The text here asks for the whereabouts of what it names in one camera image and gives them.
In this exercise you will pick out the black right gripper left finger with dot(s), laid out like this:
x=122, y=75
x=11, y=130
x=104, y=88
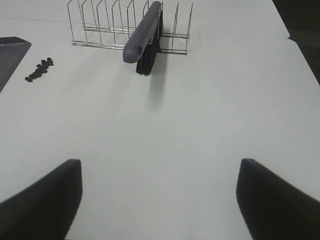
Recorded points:
x=46, y=209

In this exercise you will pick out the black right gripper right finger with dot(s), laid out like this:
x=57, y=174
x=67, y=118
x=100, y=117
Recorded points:
x=272, y=208

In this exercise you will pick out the pile of coffee beans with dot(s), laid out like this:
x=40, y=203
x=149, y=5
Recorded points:
x=41, y=68

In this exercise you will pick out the grey plastic dustpan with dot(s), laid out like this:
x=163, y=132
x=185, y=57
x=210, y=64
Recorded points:
x=12, y=51

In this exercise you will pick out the grey hand brush black bristles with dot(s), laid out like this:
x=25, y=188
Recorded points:
x=142, y=47

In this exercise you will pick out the metal wire rack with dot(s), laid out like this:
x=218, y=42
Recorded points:
x=108, y=24

